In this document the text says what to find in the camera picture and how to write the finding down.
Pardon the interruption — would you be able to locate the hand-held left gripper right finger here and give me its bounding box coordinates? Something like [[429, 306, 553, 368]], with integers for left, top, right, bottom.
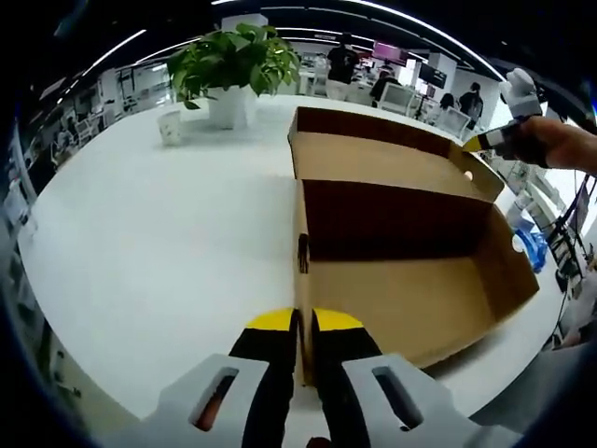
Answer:
[[309, 306, 524, 448]]

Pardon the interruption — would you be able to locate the brown cardboard shoe box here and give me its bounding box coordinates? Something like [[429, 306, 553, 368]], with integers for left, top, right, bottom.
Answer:
[[287, 105, 542, 389]]

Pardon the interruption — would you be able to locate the grey mesh office chair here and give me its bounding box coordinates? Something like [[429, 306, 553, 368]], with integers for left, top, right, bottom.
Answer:
[[468, 343, 597, 438]]

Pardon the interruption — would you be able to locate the green potted plant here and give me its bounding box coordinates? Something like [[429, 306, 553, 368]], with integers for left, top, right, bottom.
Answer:
[[165, 22, 303, 131]]

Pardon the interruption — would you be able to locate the blue plastic tissue pack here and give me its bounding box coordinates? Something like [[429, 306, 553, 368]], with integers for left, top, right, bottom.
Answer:
[[511, 227, 548, 275]]

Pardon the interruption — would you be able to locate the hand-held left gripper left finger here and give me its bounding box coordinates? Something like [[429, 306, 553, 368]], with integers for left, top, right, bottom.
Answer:
[[138, 306, 302, 448]]

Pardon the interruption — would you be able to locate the purple monitor screen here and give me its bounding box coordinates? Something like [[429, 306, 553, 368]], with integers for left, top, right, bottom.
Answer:
[[372, 40, 410, 64]]

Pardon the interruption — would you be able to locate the dark monitor screen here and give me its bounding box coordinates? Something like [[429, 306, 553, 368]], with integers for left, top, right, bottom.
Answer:
[[419, 62, 448, 89]]

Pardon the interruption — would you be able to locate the small white cup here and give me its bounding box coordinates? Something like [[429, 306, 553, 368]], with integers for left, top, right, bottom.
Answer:
[[156, 110, 184, 147]]

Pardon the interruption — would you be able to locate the white mesh office chair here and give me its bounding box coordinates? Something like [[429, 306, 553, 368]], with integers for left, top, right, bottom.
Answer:
[[380, 83, 417, 114], [439, 109, 471, 140]]

